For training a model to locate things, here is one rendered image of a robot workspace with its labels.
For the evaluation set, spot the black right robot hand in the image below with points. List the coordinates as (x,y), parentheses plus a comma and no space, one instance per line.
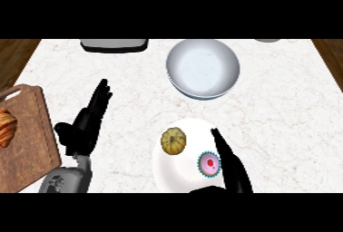
(232,169)

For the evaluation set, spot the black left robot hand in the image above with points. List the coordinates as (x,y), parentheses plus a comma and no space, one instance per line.
(84,127)

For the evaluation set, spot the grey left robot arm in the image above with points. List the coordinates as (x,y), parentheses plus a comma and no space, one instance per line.
(66,179)

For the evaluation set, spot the pink frosted cupcake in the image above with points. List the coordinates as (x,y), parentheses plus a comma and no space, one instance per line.
(208,164)

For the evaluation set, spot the white plate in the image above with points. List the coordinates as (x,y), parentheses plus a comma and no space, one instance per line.
(182,160)

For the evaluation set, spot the pale grey bowl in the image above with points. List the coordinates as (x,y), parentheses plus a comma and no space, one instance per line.
(202,69)

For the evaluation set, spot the brown wooden cutting board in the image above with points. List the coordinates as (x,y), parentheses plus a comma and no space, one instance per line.
(26,145)

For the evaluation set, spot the brown muffin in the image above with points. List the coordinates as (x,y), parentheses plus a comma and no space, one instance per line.
(173,141)

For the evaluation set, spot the golden croissant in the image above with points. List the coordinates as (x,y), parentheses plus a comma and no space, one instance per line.
(6,127)

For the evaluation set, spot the grey round object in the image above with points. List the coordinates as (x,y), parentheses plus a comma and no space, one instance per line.
(266,40)

